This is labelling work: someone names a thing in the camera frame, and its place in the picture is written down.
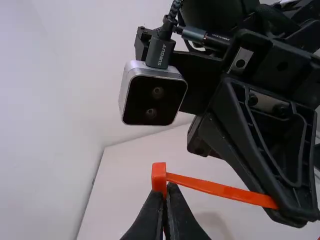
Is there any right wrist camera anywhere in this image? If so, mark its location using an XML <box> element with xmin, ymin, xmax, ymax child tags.
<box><xmin>119</xmin><ymin>59</ymin><xmax>189</xmax><ymax>127</ymax></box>

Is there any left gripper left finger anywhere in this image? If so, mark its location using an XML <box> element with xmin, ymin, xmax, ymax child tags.
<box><xmin>119</xmin><ymin>188</ymin><xmax>165</xmax><ymax>240</ymax></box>

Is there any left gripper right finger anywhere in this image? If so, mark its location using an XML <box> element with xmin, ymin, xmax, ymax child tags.
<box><xmin>164</xmin><ymin>181</ymin><xmax>216</xmax><ymax>240</ymax></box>

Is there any orange cable tie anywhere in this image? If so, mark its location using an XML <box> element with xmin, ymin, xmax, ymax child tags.
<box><xmin>151</xmin><ymin>162</ymin><xmax>280</xmax><ymax>211</ymax></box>

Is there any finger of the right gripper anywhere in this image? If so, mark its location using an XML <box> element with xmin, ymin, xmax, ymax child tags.
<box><xmin>187</xmin><ymin>111</ymin><xmax>309</xmax><ymax>229</ymax></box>
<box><xmin>217</xmin><ymin>76</ymin><xmax>318</xmax><ymax>224</ymax></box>

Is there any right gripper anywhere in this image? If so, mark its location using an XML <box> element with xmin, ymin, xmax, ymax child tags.
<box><xmin>134</xmin><ymin>19</ymin><xmax>320</xmax><ymax>115</ymax></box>

